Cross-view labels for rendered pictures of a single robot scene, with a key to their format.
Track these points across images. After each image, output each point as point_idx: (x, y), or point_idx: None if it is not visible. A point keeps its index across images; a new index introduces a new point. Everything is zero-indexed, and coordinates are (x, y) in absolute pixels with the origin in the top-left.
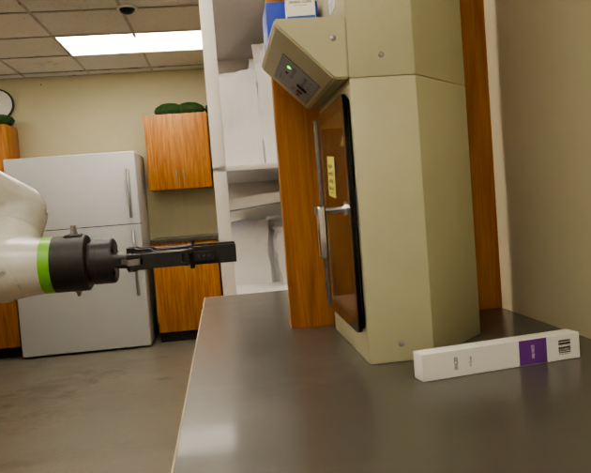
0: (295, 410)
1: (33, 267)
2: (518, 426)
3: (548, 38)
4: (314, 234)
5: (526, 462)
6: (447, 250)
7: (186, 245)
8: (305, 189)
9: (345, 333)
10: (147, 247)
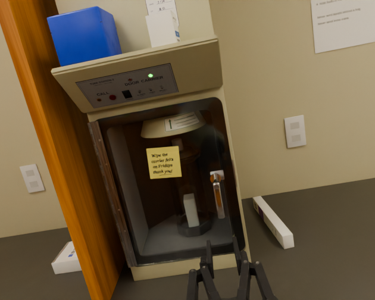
0: (350, 296)
1: None
2: (363, 227)
3: None
4: (93, 221)
5: None
6: None
7: (194, 272)
8: (80, 186)
9: (174, 271)
10: (219, 295)
